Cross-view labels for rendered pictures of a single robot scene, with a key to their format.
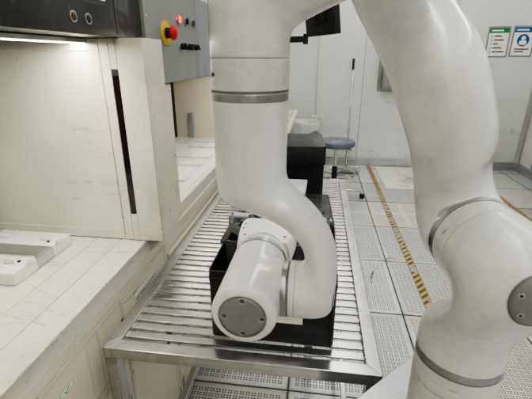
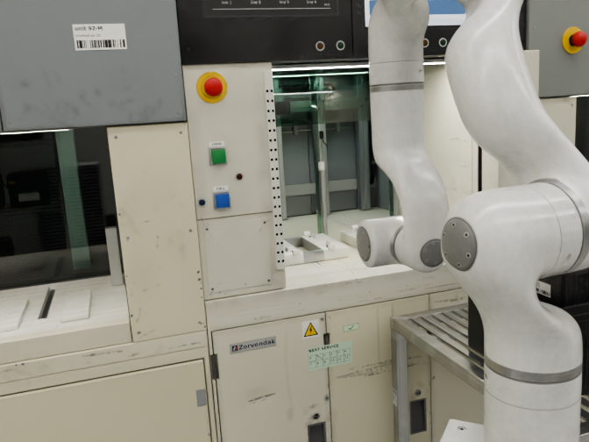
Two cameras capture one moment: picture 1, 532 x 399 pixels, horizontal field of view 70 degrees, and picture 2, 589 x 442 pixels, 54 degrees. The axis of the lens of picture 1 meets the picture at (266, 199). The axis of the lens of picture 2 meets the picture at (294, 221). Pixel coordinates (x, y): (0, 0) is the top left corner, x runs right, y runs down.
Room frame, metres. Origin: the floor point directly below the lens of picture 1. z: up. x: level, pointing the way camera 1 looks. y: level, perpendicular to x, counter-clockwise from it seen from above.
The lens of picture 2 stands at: (-0.13, -0.80, 1.29)
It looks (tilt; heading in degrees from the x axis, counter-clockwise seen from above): 11 degrees down; 65
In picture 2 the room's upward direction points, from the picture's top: 4 degrees counter-clockwise
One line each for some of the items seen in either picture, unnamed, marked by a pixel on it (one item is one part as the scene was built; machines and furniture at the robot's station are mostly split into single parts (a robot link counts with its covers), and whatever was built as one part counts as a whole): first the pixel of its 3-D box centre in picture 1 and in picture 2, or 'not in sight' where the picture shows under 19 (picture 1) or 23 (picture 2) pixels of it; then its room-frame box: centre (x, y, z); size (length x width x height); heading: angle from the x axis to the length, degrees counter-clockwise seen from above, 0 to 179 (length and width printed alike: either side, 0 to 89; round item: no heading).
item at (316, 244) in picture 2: not in sight; (301, 246); (0.59, 0.69, 0.89); 0.22 x 0.21 x 0.04; 82
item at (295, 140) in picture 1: (291, 165); not in sight; (1.68, -0.12, 0.89); 0.29 x 0.29 x 0.25; 86
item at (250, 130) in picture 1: (278, 212); (408, 176); (0.45, -0.02, 1.17); 0.16 x 0.09 x 0.30; 82
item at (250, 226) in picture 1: (266, 241); not in sight; (0.59, 0.00, 1.06); 0.11 x 0.10 x 0.07; 172
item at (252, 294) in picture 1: (255, 288); (398, 239); (0.45, 0.02, 1.06); 0.13 x 0.09 x 0.08; 172
